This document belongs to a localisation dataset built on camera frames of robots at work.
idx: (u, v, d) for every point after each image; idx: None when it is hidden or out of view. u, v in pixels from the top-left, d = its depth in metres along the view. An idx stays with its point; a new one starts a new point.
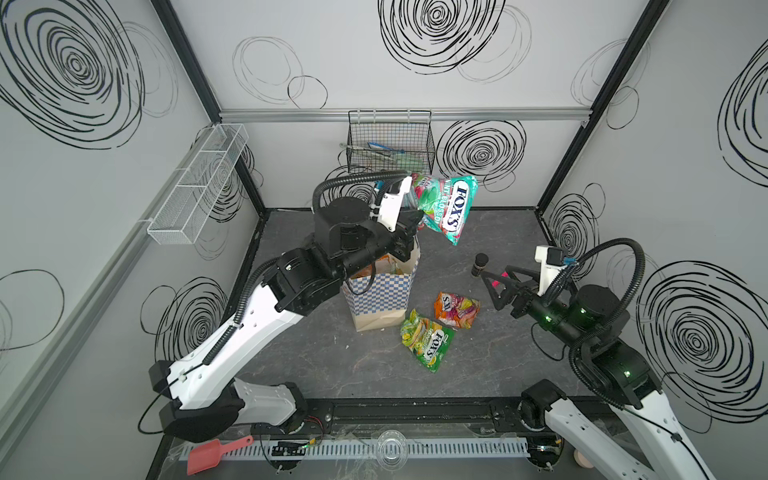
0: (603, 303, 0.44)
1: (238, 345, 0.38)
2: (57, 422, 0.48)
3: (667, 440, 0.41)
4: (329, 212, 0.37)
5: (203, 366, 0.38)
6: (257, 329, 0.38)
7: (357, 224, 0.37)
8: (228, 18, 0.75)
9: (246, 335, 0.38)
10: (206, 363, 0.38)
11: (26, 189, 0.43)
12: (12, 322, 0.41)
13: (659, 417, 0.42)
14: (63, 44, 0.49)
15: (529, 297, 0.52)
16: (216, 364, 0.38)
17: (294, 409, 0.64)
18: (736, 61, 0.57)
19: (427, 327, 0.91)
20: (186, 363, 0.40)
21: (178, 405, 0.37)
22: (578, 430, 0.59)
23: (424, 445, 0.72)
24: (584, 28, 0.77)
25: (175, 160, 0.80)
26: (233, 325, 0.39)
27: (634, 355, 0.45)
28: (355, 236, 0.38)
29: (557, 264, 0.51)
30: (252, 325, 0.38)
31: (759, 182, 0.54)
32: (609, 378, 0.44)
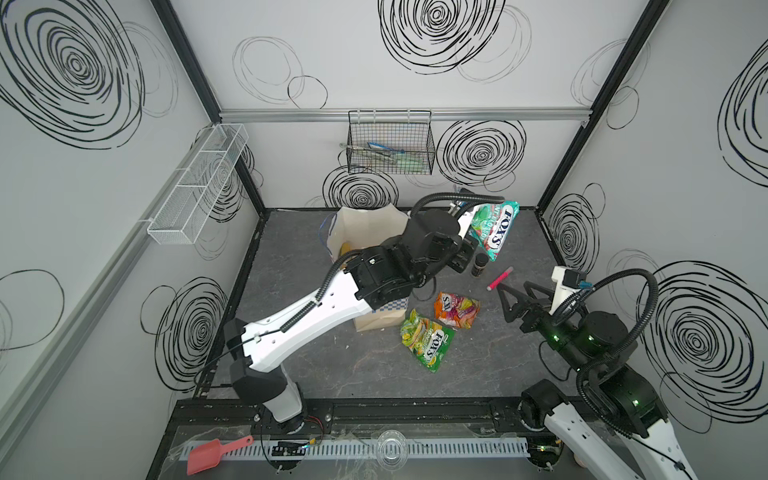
0: (612, 333, 0.44)
1: (313, 320, 0.41)
2: (56, 422, 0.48)
3: (670, 468, 0.42)
4: (428, 222, 0.40)
5: (279, 333, 0.41)
6: (335, 309, 0.41)
7: (449, 235, 0.39)
8: (228, 18, 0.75)
9: (321, 313, 0.41)
10: (284, 330, 0.41)
11: (26, 189, 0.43)
12: (12, 322, 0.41)
13: (662, 445, 0.43)
14: (63, 44, 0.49)
15: (543, 314, 0.54)
16: (294, 332, 0.41)
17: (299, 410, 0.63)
18: (736, 61, 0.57)
19: (427, 327, 0.91)
20: (259, 326, 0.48)
21: (248, 363, 0.40)
22: (579, 437, 0.59)
23: (424, 445, 0.72)
24: (584, 28, 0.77)
25: (175, 160, 0.80)
26: (314, 300, 0.42)
27: (642, 380, 0.46)
28: (440, 249, 0.40)
29: (572, 285, 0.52)
30: (328, 307, 0.41)
31: (760, 182, 0.54)
32: (617, 405, 0.45)
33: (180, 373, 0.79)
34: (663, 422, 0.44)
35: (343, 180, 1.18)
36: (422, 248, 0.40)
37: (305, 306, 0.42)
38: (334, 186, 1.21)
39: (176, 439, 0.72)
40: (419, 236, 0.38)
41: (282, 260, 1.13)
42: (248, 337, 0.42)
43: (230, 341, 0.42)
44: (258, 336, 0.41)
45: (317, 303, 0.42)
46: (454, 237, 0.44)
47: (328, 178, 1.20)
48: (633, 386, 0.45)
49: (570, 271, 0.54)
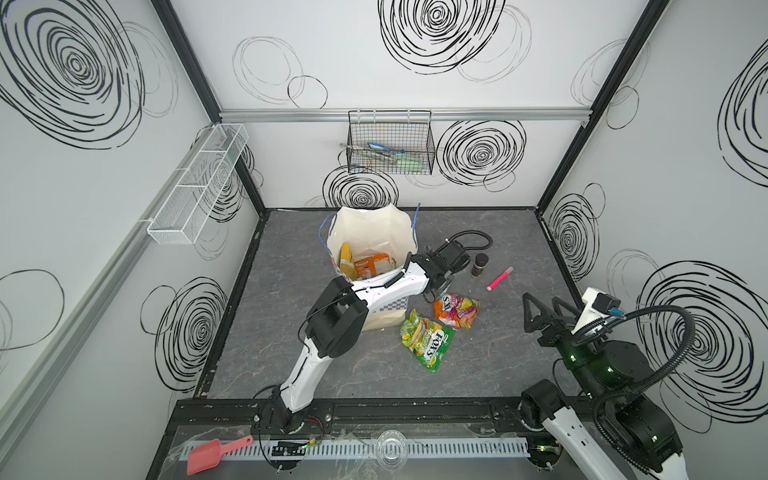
0: (634, 366, 0.43)
1: (402, 285, 0.60)
2: (57, 422, 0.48)
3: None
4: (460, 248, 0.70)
5: (382, 287, 0.57)
6: (413, 280, 0.62)
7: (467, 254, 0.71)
8: (228, 18, 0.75)
9: (405, 283, 0.60)
10: (389, 283, 0.59)
11: (29, 189, 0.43)
12: (12, 322, 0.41)
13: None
14: (63, 44, 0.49)
15: (563, 333, 0.53)
16: (393, 288, 0.58)
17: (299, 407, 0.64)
18: (736, 62, 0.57)
19: (427, 327, 0.91)
20: (363, 283, 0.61)
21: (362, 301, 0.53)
22: (579, 444, 0.60)
23: (424, 445, 0.72)
24: (583, 28, 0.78)
25: (175, 160, 0.80)
26: (402, 271, 0.63)
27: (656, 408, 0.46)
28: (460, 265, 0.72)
29: (602, 310, 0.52)
30: (409, 278, 0.61)
31: (759, 182, 0.54)
32: (632, 436, 0.44)
33: (180, 373, 0.79)
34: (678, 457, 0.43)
35: (343, 180, 1.18)
36: (456, 259, 0.70)
37: (395, 275, 0.61)
38: (334, 186, 1.21)
39: (176, 439, 0.72)
40: (454, 252, 0.70)
41: (282, 260, 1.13)
42: (360, 287, 0.56)
43: (338, 292, 0.53)
44: (366, 287, 0.56)
45: (404, 273, 0.62)
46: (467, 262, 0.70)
47: (328, 178, 1.20)
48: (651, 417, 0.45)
49: (601, 296, 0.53)
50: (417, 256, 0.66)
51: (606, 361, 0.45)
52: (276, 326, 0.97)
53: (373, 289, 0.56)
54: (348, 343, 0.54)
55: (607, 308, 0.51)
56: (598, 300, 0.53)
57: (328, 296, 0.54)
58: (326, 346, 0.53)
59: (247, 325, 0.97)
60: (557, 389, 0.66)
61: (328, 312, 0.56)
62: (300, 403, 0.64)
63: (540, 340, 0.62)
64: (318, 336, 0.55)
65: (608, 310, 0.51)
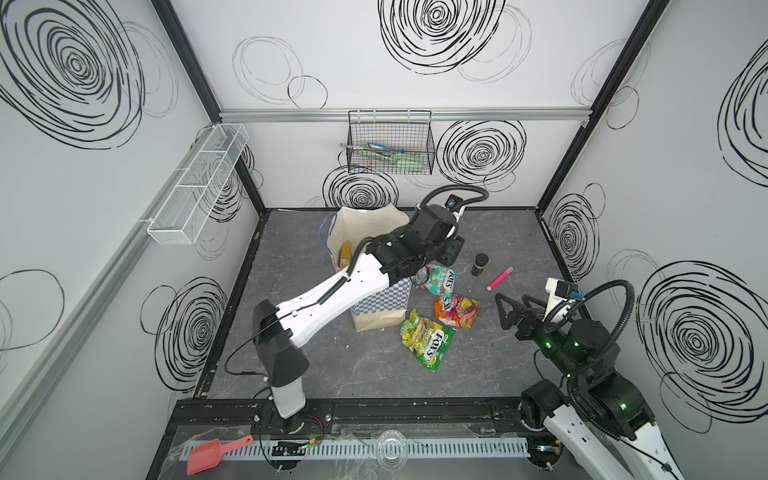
0: (596, 336, 0.48)
1: (346, 295, 0.46)
2: (55, 424, 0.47)
3: (657, 469, 0.44)
4: (437, 213, 0.50)
5: (315, 305, 0.46)
6: (364, 284, 0.47)
7: (450, 223, 0.51)
8: (228, 18, 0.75)
9: (351, 290, 0.47)
10: (322, 301, 0.46)
11: (30, 189, 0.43)
12: (12, 322, 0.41)
13: (651, 447, 0.45)
14: (63, 44, 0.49)
15: (536, 322, 0.58)
16: (330, 306, 0.46)
17: (299, 406, 0.64)
18: (736, 62, 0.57)
19: (427, 327, 0.91)
20: (292, 303, 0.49)
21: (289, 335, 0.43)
22: (579, 440, 0.60)
23: (424, 445, 0.72)
24: (582, 28, 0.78)
25: (176, 160, 0.80)
26: (345, 276, 0.48)
27: (629, 385, 0.48)
28: (443, 235, 0.52)
29: (564, 295, 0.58)
30: (357, 282, 0.48)
31: (759, 182, 0.54)
32: (605, 409, 0.47)
33: (180, 373, 0.79)
34: (651, 427, 0.46)
35: (343, 180, 1.18)
36: (432, 234, 0.52)
37: (333, 286, 0.47)
38: (334, 186, 1.21)
39: (176, 439, 0.72)
40: (428, 222, 0.50)
41: (282, 261, 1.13)
42: (284, 313, 0.45)
43: (263, 320, 0.44)
44: (294, 311, 0.45)
45: (348, 279, 0.48)
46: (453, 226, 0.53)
47: (328, 178, 1.20)
48: (623, 390, 0.48)
49: (562, 283, 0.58)
50: (377, 239, 0.54)
51: (572, 334, 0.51)
52: None
53: (301, 313, 0.45)
54: (300, 371, 0.48)
55: (568, 293, 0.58)
56: (559, 288, 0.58)
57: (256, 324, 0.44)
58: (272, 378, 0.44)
59: (247, 325, 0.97)
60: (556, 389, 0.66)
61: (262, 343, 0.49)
62: (290, 409, 0.62)
63: (518, 335, 0.59)
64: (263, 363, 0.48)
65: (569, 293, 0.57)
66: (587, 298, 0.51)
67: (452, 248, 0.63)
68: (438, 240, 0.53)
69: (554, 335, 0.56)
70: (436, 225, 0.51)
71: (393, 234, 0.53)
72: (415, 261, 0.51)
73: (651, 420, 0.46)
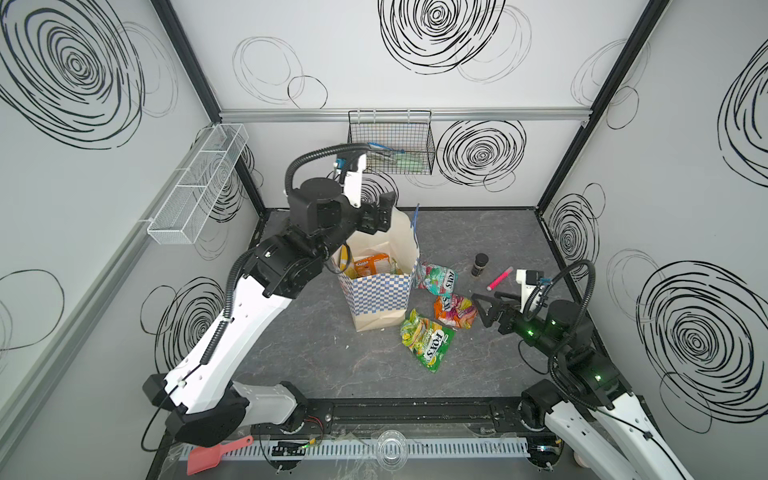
0: (570, 313, 0.51)
1: (234, 339, 0.38)
2: (55, 424, 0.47)
3: (639, 438, 0.45)
4: (308, 193, 0.39)
5: (203, 366, 0.38)
6: (252, 317, 0.39)
7: (331, 199, 0.39)
8: (228, 18, 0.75)
9: (238, 330, 0.38)
10: (207, 360, 0.38)
11: (31, 189, 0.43)
12: (12, 322, 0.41)
13: (629, 416, 0.47)
14: (63, 44, 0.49)
15: (510, 312, 0.59)
16: (218, 359, 0.38)
17: (295, 404, 0.64)
18: (736, 62, 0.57)
19: (427, 327, 0.91)
20: (179, 368, 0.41)
21: (185, 410, 0.37)
22: (578, 433, 0.59)
23: (424, 445, 0.72)
24: (582, 28, 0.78)
25: (176, 160, 0.80)
26: (225, 319, 0.39)
27: (606, 362, 0.51)
28: (331, 216, 0.41)
29: (534, 282, 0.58)
30: (242, 320, 0.39)
31: (759, 182, 0.54)
32: (583, 385, 0.50)
33: None
34: (627, 396, 0.48)
35: None
36: (313, 225, 0.40)
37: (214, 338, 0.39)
38: None
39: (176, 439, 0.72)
40: (301, 210, 0.37)
41: None
42: (171, 386, 0.38)
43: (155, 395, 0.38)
44: (182, 380, 0.38)
45: (230, 321, 0.39)
46: (338, 201, 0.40)
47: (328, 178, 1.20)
48: (601, 368, 0.50)
49: (529, 273, 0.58)
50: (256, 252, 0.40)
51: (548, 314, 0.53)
52: (276, 326, 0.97)
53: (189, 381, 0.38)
54: (229, 424, 0.43)
55: (536, 280, 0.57)
56: (527, 277, 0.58)
57: None
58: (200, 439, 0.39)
59: None
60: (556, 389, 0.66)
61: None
62: (281, 414, 0.62)
63: (501, 330, 0.61)
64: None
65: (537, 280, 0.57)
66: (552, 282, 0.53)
67: (372, 214, 0.50)
68: (326, 223, 0.41)
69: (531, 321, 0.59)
70: (309, 212, 0.38)
71: (276, 236, 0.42)
72: (305, 262, 0.41)
73: (626, 389, 0.49)
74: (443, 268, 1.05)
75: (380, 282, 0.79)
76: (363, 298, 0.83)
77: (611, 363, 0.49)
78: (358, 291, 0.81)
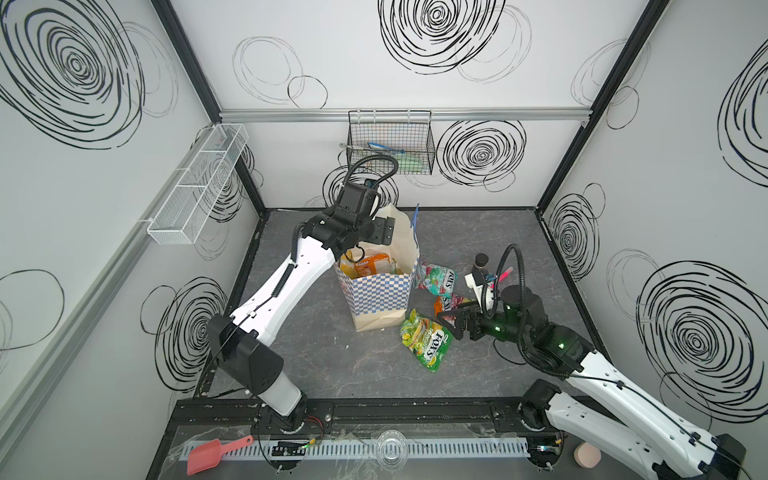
0: (518, 292, 0.56)
1: (298, 279, 0.48)
2: (54, 424, 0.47)
3: (615, 390, 0.47)
4: (360, 186, 0.55)
5: (273, 299, 0.46)
6: (312, 265, 0.49)
7: (374, 192, 0.58)
8: (228, 18, 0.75)
9: (302, 272, 0.48)
10: (278, 292, 0.46)
11: (32, 189, 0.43)
12: (12, 322, 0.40)
13: (600, 372, 0.49)
14: (63, 44, 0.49)
15: (473, 315, 0.61)
16: (287, 291, 0.46)
17: (299, 398, 0.66)
18: (736, 62, 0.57)
19: (427, 327, 0.91)
20: (246, 306, 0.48)
21: (256, 334, 0.43)
22: (579, 418, 0.59)
23: (424, 445, 0.72)
24: (583, 27, 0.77)
25: (176, 160, 0.80)
26: (292, 263, 0.49)
27: (569, 332, 0.54)
28: (371, 206, 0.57)
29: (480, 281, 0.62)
30: (306, 264, 0.49)
31: (758, 182, 0.54)
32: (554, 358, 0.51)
33: (180, 373, 0.79)
34: (593, 354, 0.51)
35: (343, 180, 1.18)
36: (360, 207, 0.57)
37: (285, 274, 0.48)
38: (334, 186, 1.21)
39: (176, 439, 0.72)
40: (355, 196, 0.55)
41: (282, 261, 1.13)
42: (241, 316, 0.44)
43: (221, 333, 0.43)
44: (252, 312, 0.45)
45: (295, 265, 0.49)
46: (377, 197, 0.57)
47: (328, 178, 1.20)
48: (564, 337, 0.54)
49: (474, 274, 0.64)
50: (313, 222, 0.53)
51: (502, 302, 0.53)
52: None
53: (260, 310, 0.45)
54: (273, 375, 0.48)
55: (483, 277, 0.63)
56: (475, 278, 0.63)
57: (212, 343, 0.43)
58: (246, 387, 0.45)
59: None
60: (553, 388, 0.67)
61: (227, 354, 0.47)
62: (288, 406, 0.63)
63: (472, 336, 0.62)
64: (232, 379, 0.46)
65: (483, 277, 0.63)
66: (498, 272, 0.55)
67: (379, 228, 0.69)
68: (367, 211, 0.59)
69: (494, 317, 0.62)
70: (361, 196, 0.56)
71: (324, 214, 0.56)
72: (350, 232, 0.54)
73: (590, 348, 0.52)
74: (444, 268, 1.05)
75: (380, 282, 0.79)
76: (363, 298, 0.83)
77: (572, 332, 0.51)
78: (358, 291, 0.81)
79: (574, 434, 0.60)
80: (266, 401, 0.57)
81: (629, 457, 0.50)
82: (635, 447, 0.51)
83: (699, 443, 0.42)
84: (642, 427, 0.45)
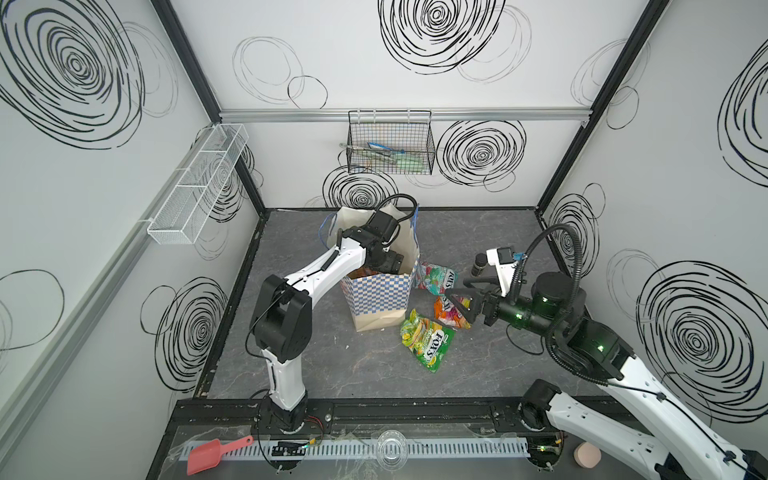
0: (559, 286, 0.46)
1: (341, 263, 0.58)
2: (54, 426, 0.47)
3: (654, 403, 0.42)
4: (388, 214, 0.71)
5: (319, 272, 0.55)
6: (352, 255, 0.60)
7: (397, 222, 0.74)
8: (228, 18, 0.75)
9: (343, 259, 0.59)
10: (325, 267, 0.56)
11: (33, 189, 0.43)
12: (12, 323, 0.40)
13: (640, 382, 0.43)
14: (63, 44, 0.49)
15: (490, 299, 0.52)
16: (332, 269, 0.56)
17: (303, 394, 0.66)
18: (736, 62, 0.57)
19: (427, 327, 0.91)
20: (298, 273, 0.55)
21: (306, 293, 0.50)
22: (579, 419, 0.59)
23: (424, 445, 0.72)
24: (583, 27, 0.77)
25: (176, 159, 0.80)
26: (336, 250, 0.60)
27: (604, 328, 0.47)
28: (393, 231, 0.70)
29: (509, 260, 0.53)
30: (346, 254, 0.60)
31: (758, 181, 0.54)
32: (588, 359, 0.45)
33: (180, 373, 0.79)
34: (632, 360, 0.45)
35: (343, 180, 1.18)
36: (389, 225, 0.73)
37: (331, 255, 0.59)
38: (334, 186, 1.21)
39: (176, 439, 0.72)
40: (385, 219, 0.71)
41: (282, 261, 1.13)
42: (294, 278, 0.53)
43: (276, 292, 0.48)
44: (303, 278, 0.53)
45: (339, 252, 0.60)
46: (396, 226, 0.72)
47: (328, 178, 1.20)
48: (598, 334, 0.47)
49: (500, 251, 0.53)
50: (350, 231, 0.66)
51: (536, 292, 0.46)
52: None
53: (311, 277, 0.53)
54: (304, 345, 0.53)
55: (510, 257, 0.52)
56: (499, 256, 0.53)
57: (264, 302, 0.50)
58: (281, 350, 0.49)
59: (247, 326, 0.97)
60: (550, 385, 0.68)
61: (271, 314, 0.53)
62: (292, 400, 0.63)
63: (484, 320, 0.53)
64: (268, 342, 0.50)
65: (510, 257, 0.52)
66: (529, 255, 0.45)
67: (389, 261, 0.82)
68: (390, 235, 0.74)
69: (516, 302, 0.53)
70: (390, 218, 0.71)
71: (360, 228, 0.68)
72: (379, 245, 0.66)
73: (630, 353, 0.45)
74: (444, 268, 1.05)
75: (380, 282, 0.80)
76: (363, 298, 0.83)
77: (608, 328, 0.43)
78: (358, 291, 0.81)
79: (573, 432, 0.60)
80: (278, 383, 0.58)
81: (631, 457, 0.51)
82: (637, 448, 0.51)
83: (733, 462, 0.39)
84: (674, 441, 0.42)
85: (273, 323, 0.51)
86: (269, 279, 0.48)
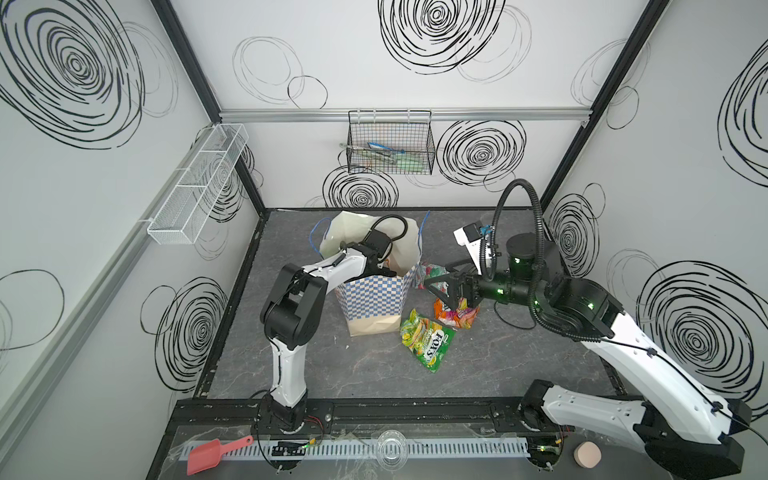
0: (529, 245, 0.43)
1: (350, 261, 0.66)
2: (52, 427, 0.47)
3: (644, 359, 0.39)
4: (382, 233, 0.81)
5: (330, 266, 0.61)
6: (359, 259, 0.68)
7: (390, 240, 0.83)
8: (229, 18, 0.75)
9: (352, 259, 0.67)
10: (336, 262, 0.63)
11: (34, 189, 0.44)
12: (12, 323, 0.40)
13: (631, 338, 0.40)
14: (63, 44, 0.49)
15: (469, 280, 0.49)
16: (342, 265, 0.63)
17: (305, 393, 0.68)
18: (736, 62, 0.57)
19: (427, 327, 0.91)
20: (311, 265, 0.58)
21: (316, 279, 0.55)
22: (570, 405, 0.59)
23: (424, 445, 0.72)
24: (583, 27, 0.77)
25: (176, 160, 0.80)
26: (344, 253, 0.69)
27: (590, 286, 0.43)
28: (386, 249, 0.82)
29: (476, 236, 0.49)
30: (353, 257, 0.68)
31: (759, 182, 0.54)
32: (579, 317, 0.41)
33: (180, 373, 0.79)
34: (621, 316, 0.42)
35: (343, 180, 1.18)
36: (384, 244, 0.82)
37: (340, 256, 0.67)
38: (334, 186, 1.21)
39: (176, 439, 0.72)
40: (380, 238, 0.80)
41: (282, 261, 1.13)
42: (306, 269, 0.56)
43: (292, 281, 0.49)
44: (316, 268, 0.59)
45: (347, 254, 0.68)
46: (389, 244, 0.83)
47: (328, 178, 1.20)
48: (587, 291, 0.43)
49: (467, 229, 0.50)
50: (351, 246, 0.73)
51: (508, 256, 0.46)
52: None
53: (323, 268, 0.60)
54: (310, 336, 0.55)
55: (477, 233, 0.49)
56: (467, 235, 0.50)
57: (278, 290, 0.54)
58: (293, 338, 0.52)
59: (247, 325, 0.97)
60: (543, 381, 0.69)
61: (283, 303, 0.55)
62: (295, 396, 0.64)
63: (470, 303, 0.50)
64: (280, 331, 0.53)
65: (479, 232, 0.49)
66: (495, 226, 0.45)
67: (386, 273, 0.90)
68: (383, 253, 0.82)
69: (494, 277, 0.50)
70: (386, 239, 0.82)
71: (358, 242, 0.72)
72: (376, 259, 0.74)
73: (618, 309, 0.42)
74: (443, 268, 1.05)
75: (374, 285, 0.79)
76: (357, 303, 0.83)
77: (596, 285, 0.43)
78: (350, 297, 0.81)
79: (563, 421, 0.60)
80: (282, 381, 0.60)
81: (615, 426, 0.51)
82: (619, 415, 0.51)
83: (720, 413, 0.38)
84: (663, 395, 0.40)
85: (286, 311, 0.54)
86: (287, 264, 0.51)
